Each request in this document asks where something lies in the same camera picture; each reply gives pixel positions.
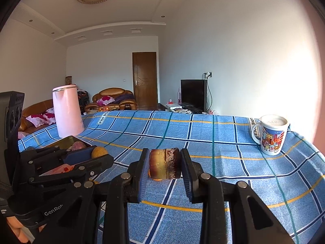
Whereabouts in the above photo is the pink electric kettle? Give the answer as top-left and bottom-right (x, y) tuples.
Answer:
(52, 84), (85, 138)

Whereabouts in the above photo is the brown leather armchair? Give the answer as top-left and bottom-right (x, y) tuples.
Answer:
(84, 88), (138, 112)

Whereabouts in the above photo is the pink metal tin box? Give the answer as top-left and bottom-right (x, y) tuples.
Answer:
(41, 135), (93, 177)

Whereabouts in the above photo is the white printed mug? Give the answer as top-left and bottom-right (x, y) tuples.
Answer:
(250, 115), (290, 156)

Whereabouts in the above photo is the pink white floral pillow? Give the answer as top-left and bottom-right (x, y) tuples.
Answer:
(45, 108), (56, 125)
(25, 114), (49, 128)

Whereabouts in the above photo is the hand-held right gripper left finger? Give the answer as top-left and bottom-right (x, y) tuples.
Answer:
(54, 148), (151, 244)

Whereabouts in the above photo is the small round brown jar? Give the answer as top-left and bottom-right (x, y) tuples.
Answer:
(148, 148), (182, 181)

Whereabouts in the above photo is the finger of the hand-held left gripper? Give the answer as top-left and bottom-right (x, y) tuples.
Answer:
(29, 155), (115, 186)
(20, 146), (92, 166)

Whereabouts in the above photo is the person's left hand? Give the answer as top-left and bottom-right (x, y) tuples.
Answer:
(6, 216), (35, 244)

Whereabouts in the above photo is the blue plaid tablecloth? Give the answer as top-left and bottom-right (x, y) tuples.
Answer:
(18, 110), (325, 244)

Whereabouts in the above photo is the dark brown door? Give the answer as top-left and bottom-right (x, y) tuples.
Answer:
(132, 52), (157, 110)

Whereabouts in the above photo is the brown leather sofa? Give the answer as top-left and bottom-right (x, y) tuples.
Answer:
(18, 99), (55, 139)

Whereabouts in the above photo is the rack with clothes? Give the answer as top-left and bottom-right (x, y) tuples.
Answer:
(77, 90), (89, 113)

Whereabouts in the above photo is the black power cable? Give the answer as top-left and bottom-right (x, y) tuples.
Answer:
(207, 77), (214, 113)

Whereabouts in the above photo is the purple passion fruit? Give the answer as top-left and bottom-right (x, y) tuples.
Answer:
(70, 141), (88, 153)

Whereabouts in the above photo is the large orange tangerine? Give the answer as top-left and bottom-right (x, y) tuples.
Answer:
(91, 146), (108, 159)

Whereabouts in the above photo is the low television stand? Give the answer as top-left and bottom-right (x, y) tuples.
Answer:
(159, 103), (205, 115)

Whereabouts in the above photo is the pink floral cushion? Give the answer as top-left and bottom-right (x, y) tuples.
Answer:
(97, 96), (115, 106)

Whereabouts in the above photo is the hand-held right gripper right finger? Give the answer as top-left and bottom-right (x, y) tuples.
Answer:
(180, 148), (295, 244)

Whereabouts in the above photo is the black television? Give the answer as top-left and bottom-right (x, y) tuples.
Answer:
(180, 79), (208, 112)

